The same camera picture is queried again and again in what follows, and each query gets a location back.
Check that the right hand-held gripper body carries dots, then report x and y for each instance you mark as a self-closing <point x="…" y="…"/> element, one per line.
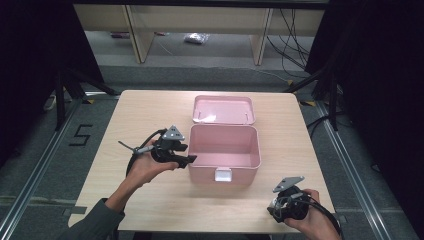
<point x="295" y="205"/>

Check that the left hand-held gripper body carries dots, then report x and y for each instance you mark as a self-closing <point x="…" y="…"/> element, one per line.
<point x="165" y="151"/>

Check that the pink plastic storage box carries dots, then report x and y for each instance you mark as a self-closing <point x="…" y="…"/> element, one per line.
<point x="223" y="146"/>

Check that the person's left hand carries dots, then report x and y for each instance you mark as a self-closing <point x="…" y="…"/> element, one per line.
<point x="145" y="170"/>

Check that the person's right hand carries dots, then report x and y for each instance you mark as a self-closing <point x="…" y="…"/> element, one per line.
<point x="316" y="223"/>

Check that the yellow tape piece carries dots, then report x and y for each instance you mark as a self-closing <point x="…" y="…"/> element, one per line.
<point x="88" y="101"/>
<point x="308" y="103"/>
<point x="290" y="82"/>

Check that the black metal stand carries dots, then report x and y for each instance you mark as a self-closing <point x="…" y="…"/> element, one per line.
<point x="333" y="106"/>
<point x="60" y="100"/>

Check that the black tape strip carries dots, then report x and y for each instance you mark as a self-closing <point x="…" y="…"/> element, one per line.
<point x="75" y="210"/>

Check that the clear plastic bag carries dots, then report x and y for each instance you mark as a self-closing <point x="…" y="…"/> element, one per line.
<point x="196" y="38"/>

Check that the white floor object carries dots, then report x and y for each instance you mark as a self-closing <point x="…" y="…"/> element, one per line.
<point x="50" y="102"/>

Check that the black curtain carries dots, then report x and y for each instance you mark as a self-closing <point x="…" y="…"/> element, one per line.
<point x="33" y="66"/>
<point x="383" y="83"/>

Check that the metal floor rail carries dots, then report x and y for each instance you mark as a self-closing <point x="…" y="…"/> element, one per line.
<point x="40" y="166"/>
<point x="350" y="173"/>

